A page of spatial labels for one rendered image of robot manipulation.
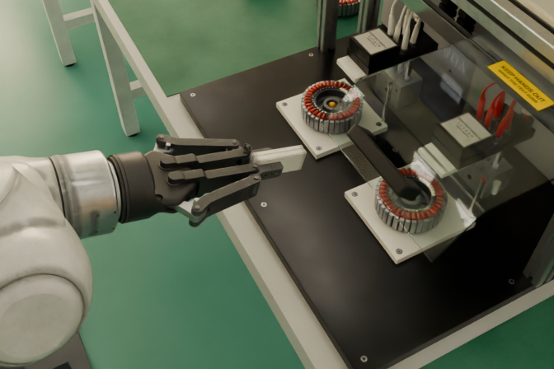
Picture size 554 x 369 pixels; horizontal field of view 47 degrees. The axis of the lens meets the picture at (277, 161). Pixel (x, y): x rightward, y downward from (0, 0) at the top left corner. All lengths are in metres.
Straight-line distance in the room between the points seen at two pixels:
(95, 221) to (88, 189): 0.04
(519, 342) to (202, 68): 0.78
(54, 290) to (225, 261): 1.47
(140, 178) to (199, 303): 1.19
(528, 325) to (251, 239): 0.43
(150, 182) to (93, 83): 1.86
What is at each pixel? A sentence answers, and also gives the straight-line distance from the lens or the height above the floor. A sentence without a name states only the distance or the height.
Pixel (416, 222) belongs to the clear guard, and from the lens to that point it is 0.74.
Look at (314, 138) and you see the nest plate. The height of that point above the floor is 0.78.
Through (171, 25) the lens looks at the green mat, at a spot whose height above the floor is 0.75.
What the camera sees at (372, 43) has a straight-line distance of 1.12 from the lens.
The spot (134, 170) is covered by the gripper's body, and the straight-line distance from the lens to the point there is 0.68.
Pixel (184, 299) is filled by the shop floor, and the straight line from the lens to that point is 1.86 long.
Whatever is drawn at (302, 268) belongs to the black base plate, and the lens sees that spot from 0.99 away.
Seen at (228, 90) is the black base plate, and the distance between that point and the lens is 1.25.
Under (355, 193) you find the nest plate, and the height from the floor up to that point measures 0.78.
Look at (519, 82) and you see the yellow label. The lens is 0.87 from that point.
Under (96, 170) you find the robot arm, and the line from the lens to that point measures 0.67.
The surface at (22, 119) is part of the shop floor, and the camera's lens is 2.46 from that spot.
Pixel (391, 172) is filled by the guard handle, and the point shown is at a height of 1.06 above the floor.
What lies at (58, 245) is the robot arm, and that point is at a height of 1.23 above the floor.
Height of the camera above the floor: 1.60
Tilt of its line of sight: 48 degrees down
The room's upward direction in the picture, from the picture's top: straight up
